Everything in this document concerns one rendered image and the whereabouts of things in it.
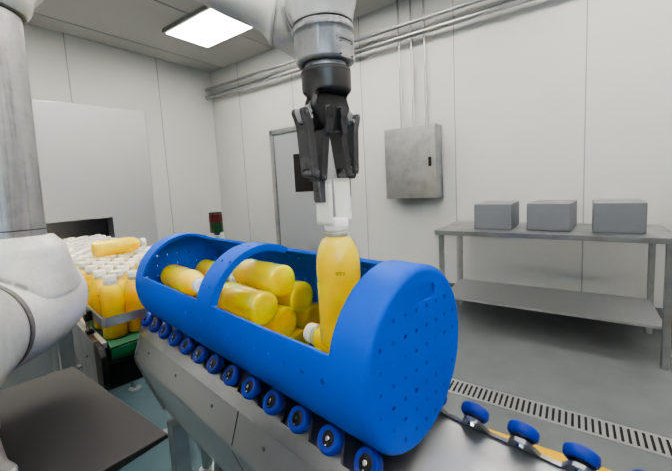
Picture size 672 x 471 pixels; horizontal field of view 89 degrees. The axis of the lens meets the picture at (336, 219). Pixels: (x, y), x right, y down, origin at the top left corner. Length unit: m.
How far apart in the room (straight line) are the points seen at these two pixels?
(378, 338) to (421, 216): 3.76
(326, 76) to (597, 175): 3.53
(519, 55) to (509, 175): 1.16
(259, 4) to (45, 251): 0.56
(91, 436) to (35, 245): 0.31
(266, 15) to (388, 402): 0.65
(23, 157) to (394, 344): 0.67
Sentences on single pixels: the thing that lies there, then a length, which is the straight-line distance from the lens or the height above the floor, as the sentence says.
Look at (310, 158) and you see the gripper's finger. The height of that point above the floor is 1.40.
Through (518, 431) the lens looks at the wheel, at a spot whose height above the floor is 0.97.
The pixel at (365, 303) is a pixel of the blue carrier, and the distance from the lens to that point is 0.49.
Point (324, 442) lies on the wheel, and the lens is 0.64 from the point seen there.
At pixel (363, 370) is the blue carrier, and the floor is 1.13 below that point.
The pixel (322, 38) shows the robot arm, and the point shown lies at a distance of 0.53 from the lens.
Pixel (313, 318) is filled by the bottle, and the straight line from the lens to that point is 0.87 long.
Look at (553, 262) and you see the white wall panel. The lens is 4.01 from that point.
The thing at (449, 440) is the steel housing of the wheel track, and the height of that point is 0.93.
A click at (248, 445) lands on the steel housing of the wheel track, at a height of 0.87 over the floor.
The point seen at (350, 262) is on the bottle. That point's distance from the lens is 0.53.
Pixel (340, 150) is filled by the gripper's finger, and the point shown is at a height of 1.42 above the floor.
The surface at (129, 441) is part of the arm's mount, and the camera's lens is 0.66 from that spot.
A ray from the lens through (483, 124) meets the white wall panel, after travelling 4.02.
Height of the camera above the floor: 1.37
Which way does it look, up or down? 6 degrees down
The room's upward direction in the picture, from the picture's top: 3 degrees counter-clockwise
